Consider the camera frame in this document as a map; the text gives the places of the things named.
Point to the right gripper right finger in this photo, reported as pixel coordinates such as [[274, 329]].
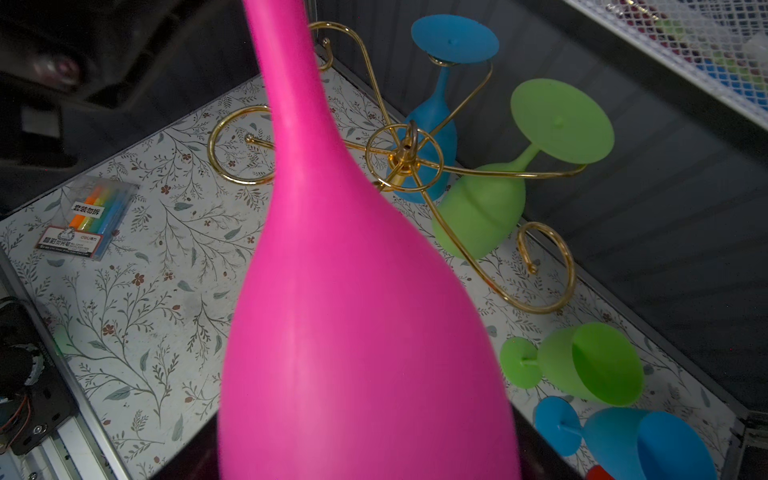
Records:
[[538, 460]]

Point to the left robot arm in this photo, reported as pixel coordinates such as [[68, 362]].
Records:
[[82, 80]]

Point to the green wine glass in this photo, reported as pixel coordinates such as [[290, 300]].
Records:
[[593, 361], [557, 119]]

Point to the colourful marker pack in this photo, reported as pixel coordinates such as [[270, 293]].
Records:
[[92, 211]]

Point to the pink wine glass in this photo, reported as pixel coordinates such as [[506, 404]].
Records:
[[355, 352]]

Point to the red wine glass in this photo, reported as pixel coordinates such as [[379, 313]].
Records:
[[597, 472]]

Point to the white mesh wall basket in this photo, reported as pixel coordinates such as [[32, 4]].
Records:
[[719, 46]]

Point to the front mounting rail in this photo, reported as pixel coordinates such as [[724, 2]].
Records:
[[48, 428]]

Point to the blue wine glass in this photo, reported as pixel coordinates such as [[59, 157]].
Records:
[[451, 39], [627, 443]]

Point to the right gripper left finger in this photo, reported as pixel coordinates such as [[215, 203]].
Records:
[[198, 460]]

